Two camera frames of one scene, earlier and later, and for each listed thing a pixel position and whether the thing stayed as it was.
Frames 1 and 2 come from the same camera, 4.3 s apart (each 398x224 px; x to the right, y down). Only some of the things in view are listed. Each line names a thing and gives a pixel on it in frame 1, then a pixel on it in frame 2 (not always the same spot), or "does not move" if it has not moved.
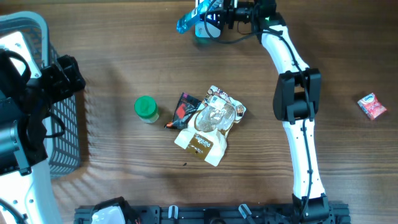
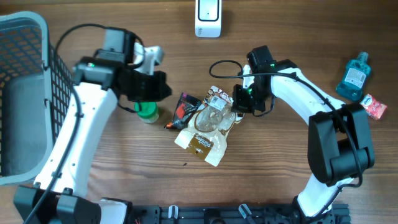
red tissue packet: x=371 y=106 does not move
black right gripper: x=226 y=14 to x=239 y=103
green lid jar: x=147 y=109 does not move
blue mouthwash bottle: x=202 y=7 to x=354 y=78
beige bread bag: x=207 y=134 does not move
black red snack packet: x=186 y=107 does not move
